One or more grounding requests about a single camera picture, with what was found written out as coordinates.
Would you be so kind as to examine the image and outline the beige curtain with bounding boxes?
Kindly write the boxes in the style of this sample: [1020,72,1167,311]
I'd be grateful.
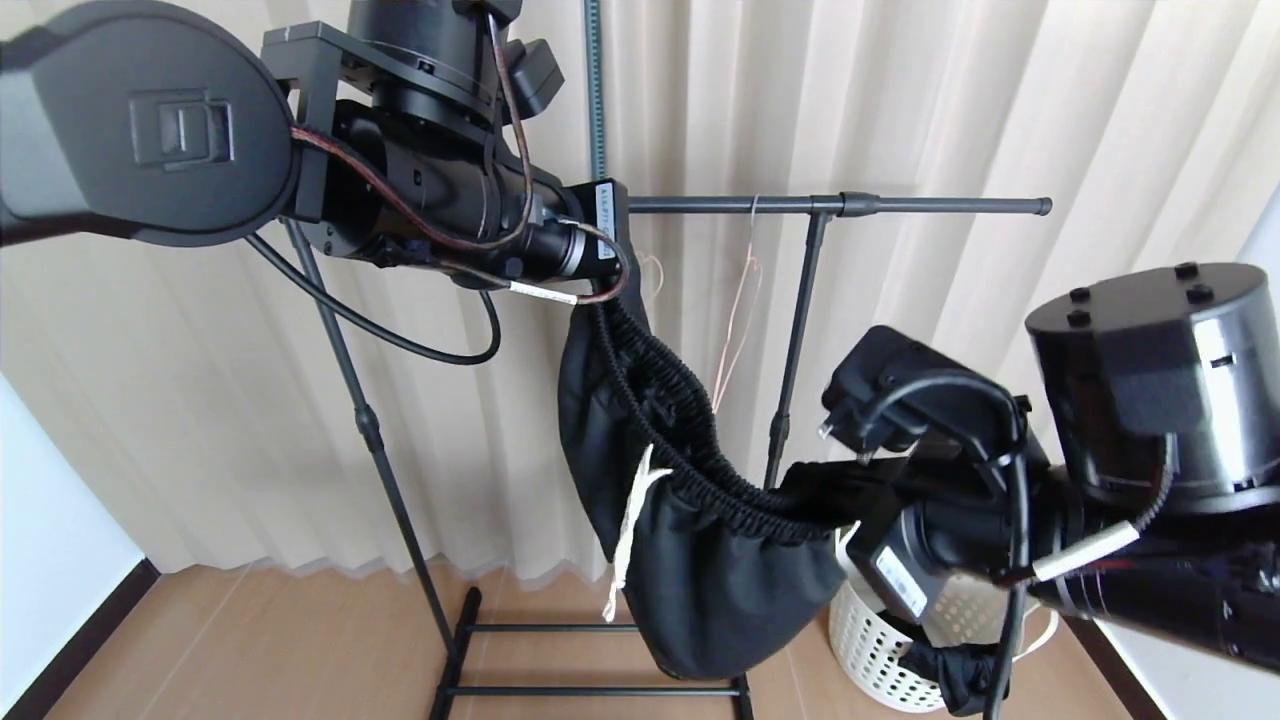
[605,0,1280,563]
[0,0,599,581]

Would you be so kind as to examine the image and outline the white laundry basket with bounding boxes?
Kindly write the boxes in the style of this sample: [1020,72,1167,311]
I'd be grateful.
[828,530,1059,713]

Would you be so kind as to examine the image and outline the window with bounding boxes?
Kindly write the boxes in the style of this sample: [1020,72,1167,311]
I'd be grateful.
[585,0,609,186]

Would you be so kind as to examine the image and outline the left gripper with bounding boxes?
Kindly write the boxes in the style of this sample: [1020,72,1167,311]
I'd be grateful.
[325,100,631,283]

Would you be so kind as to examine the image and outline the black clothes rack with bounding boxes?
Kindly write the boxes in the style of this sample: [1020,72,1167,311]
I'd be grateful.
[280,193,1053,720]

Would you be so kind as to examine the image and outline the black garment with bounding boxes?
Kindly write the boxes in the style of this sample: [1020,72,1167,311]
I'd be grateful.
[900,640,1013,717]

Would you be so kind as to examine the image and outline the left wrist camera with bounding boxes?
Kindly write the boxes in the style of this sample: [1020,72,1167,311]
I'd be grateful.
[505,38,566,121]

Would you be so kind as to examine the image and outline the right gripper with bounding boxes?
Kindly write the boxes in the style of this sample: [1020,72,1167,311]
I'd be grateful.
[850,478,1280,676]

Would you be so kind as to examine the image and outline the black shorts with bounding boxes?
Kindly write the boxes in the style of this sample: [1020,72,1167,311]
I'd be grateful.
[557,290,901,683]

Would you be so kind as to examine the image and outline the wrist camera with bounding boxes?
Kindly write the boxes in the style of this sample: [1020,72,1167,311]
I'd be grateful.
[505,38,566,121]
[820,325,1031,473]

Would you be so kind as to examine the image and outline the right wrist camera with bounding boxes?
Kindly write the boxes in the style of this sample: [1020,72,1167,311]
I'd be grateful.
[820,325,1031,473]

